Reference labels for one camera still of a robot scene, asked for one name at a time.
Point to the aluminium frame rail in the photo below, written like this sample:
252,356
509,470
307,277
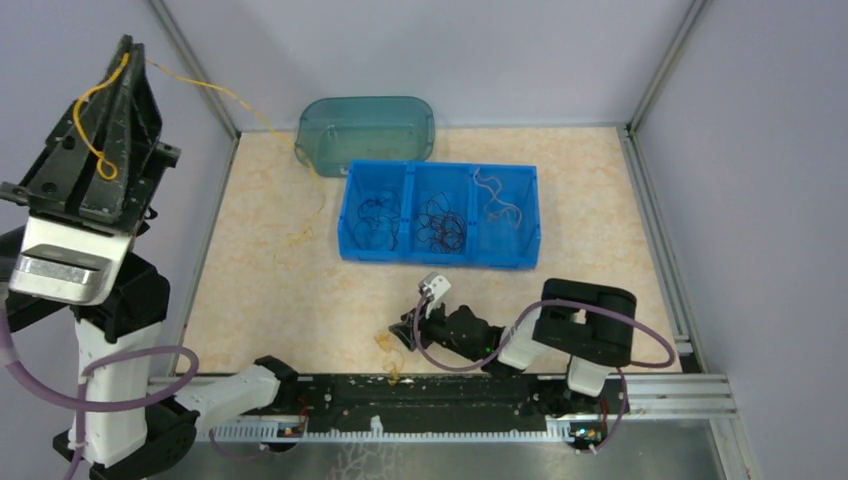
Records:
643,396

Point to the blue three-compartment bin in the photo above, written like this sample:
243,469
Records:
441,214

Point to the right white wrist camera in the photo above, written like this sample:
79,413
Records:
433,288

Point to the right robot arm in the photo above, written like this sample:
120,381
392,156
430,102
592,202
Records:
591,323

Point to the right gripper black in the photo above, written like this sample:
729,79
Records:
406,330

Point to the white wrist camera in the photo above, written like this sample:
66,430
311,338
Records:
67,264
433,288

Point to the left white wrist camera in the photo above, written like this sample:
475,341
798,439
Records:
67,264

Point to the white cable duct strip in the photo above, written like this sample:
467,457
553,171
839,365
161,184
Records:
272,431

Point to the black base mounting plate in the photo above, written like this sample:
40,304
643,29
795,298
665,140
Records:
414,420

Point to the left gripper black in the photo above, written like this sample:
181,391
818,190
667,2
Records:
67,179

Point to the teal transparent plastic tub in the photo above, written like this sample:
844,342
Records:
333,132

